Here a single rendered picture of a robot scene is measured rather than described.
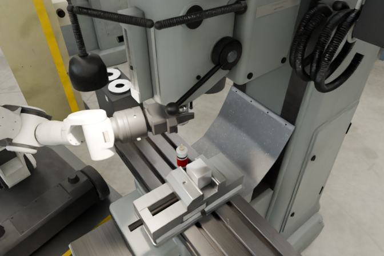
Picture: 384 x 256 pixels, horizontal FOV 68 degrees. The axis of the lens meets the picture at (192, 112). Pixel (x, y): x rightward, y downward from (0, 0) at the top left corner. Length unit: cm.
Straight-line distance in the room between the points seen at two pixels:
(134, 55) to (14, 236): 107
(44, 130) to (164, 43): 46
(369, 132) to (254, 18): 243
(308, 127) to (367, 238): 131
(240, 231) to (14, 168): 103
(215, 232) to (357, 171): 181
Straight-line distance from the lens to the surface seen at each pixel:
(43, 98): 264
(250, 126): 113
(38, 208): 153
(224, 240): 91
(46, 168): 170
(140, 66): 63
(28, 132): 92
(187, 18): 46
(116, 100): 108
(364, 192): 246
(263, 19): 68
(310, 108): 100
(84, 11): 52
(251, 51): 69
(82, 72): 57
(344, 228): 221
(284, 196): 133
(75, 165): 189
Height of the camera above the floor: 175
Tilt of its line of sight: 40 degrees down
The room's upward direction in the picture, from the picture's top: straight up
